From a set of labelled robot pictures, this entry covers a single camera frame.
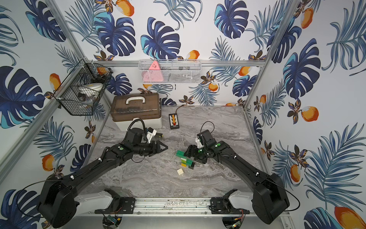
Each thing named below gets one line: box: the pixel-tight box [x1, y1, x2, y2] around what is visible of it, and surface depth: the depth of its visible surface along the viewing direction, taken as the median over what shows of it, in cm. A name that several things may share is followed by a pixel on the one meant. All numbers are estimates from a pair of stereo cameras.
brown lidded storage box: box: [110, 93, 163, 132], surface depth 97 cm
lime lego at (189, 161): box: [186, 157, 194, 167], surface depth 85 cm
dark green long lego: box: [175, 149, 188, 160], surface depth 81 cm
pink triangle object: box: [141, 60, 164, 83], surface depth 92 cm
